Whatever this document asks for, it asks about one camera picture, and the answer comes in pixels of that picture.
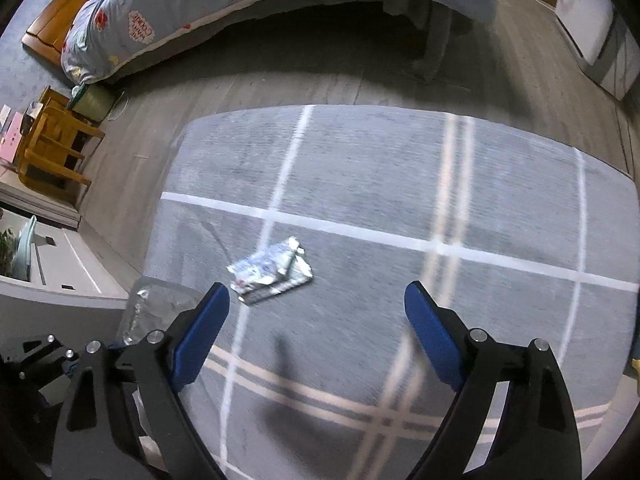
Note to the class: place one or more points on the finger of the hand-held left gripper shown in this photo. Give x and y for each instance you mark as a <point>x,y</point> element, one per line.
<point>35,380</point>
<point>50,346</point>

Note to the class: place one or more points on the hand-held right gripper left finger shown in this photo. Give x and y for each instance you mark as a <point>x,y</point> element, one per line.
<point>202,340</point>

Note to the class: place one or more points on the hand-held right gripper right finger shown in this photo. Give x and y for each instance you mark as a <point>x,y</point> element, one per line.
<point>432,335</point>

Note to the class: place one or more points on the clear plastic wrapper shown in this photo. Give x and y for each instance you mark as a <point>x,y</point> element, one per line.
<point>150,310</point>

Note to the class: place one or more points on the silver foil wrapper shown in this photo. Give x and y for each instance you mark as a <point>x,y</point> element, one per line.
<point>270,270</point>

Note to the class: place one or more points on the teal plastic object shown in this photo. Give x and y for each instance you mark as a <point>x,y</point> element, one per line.
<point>25,250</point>

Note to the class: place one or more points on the grey plaid mat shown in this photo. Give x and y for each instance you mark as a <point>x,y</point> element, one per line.
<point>375,185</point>

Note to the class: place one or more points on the wooden stool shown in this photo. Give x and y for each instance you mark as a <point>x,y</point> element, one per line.
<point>50,150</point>

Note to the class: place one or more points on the pink box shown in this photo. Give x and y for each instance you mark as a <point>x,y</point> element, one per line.
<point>12,137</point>

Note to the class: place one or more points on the green plastic bucket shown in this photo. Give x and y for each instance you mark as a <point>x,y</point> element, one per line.
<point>92,102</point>

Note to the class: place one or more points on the white air purifier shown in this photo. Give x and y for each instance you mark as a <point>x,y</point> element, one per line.
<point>585,10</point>

